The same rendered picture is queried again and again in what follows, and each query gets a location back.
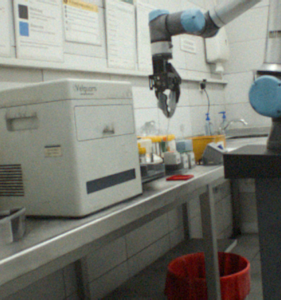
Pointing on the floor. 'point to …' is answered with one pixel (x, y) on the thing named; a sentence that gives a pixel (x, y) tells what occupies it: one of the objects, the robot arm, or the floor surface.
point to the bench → (3, 252)
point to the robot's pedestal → (274, 236)
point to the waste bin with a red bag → (191, 280)
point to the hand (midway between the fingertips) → (170, 114)
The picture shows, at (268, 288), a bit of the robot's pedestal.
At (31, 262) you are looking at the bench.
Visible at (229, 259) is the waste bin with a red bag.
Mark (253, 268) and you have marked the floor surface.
